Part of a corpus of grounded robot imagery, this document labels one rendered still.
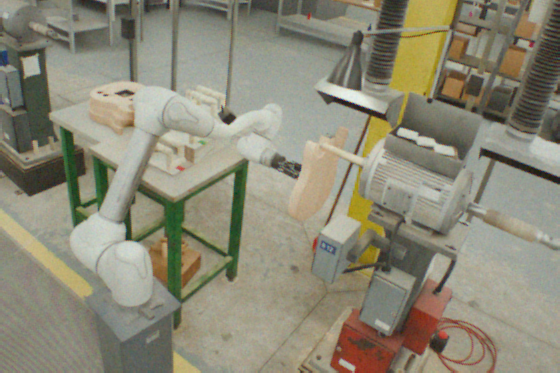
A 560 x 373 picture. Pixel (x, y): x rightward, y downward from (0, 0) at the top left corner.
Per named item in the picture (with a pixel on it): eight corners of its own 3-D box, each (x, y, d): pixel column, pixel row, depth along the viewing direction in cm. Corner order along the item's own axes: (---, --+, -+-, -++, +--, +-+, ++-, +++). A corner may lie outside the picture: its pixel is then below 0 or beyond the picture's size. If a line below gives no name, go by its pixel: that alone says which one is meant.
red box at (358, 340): (387, 377, 199) (410, 326, 181) (376, 397, 189) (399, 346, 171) (340, 350, 210) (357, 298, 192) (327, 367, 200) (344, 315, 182)
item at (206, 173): (241, 259, 277) (253, 153, 239) (173, 313, 233) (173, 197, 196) (170, 216, 304) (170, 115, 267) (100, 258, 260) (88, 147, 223)
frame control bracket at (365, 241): (375, 239, 177) (377, 231, 175) (354, 264, 163) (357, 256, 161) (366, 235, 179) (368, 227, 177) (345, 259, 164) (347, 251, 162)
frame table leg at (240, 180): (236, 279, 285) (249, 158, 240) (231, 284, 280) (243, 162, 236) (230, 275, 287) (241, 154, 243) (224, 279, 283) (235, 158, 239)
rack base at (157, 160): (194, 165, 222) (194, 163, 221) (173, 177, 210) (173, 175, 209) (154, 146, 232) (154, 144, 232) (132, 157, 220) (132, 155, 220)
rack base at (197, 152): (214, 153, 234) (215, 138, 229) (194, 165, 221) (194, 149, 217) (175, 136, 245) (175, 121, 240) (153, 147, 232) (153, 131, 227)
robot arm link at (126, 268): (130, 314, 159) (126, 271, 148) (98, 289, 167) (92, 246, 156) (162, 290, 171) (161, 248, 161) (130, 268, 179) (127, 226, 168)
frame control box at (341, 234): (384, 282, 176) (402, 232, 163) (362, 315, 160) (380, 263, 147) (332, 255, 187) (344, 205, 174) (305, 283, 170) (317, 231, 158)
